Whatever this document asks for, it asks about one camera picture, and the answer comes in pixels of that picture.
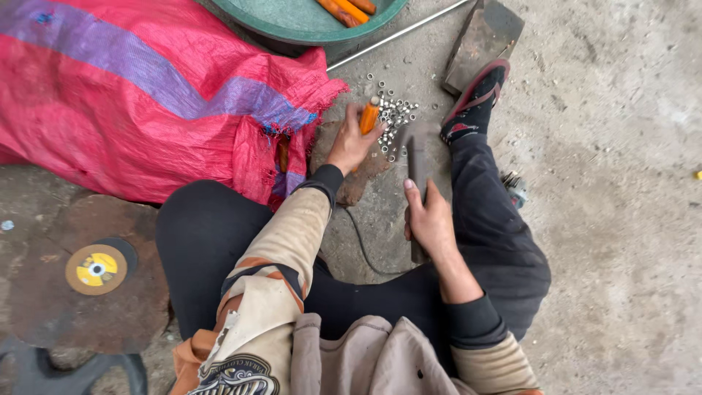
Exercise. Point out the yellow cutting disc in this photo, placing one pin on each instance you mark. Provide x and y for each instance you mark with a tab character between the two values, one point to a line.
96	270

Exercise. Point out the grey metal hammer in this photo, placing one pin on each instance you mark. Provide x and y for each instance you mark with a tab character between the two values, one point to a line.
419	156

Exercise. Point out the pile of small metal ferrules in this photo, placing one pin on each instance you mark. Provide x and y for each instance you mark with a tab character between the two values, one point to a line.
396	115

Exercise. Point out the green round basin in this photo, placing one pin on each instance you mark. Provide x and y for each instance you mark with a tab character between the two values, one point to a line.
285	22

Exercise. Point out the thin metal rod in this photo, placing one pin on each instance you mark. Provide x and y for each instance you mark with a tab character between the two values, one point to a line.
395	34

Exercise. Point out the dark steel block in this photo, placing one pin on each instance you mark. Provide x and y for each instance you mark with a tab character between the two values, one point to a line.
482	44

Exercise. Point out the grey angle grinder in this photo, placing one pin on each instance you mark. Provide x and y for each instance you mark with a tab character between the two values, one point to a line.
515	189

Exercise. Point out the person's left hand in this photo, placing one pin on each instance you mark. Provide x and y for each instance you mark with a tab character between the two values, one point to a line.
351	145

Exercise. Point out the black metal frame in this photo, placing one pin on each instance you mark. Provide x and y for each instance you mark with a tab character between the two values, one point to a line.
33	373

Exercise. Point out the red black sandal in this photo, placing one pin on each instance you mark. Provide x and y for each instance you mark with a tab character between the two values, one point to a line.
476	99

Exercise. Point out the black cutting disc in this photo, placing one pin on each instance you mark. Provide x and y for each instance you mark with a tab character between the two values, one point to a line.
127	249

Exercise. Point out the red woven sack purple stripe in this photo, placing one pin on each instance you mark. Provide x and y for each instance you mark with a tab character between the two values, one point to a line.
131	93

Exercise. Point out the rusty brown stone block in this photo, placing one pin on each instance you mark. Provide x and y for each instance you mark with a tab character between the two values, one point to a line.
356	184

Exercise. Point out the rusty round metal plate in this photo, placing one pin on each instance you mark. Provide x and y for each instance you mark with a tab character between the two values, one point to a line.
55	312

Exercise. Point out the person's right hand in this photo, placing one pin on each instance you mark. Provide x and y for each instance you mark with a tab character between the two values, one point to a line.
430	222

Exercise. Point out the person's black trousers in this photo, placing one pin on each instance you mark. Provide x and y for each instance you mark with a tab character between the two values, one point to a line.
493	236

